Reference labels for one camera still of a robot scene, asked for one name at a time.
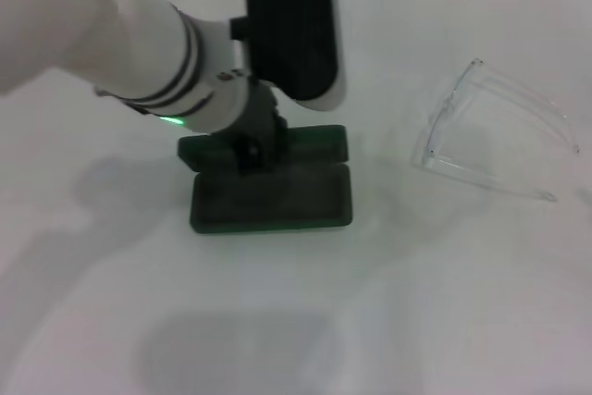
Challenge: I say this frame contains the green glasses case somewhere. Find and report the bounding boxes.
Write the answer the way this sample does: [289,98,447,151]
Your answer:
[177,124,355,234]

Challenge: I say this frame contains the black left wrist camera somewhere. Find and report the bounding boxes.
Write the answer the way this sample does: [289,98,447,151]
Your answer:
[229,0,349,113]

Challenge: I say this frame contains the clear white glasses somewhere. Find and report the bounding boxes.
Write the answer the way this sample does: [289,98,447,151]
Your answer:
[410,57,581,204]

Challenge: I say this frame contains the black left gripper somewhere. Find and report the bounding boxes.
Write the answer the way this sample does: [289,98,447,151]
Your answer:
[210,75,291,178]

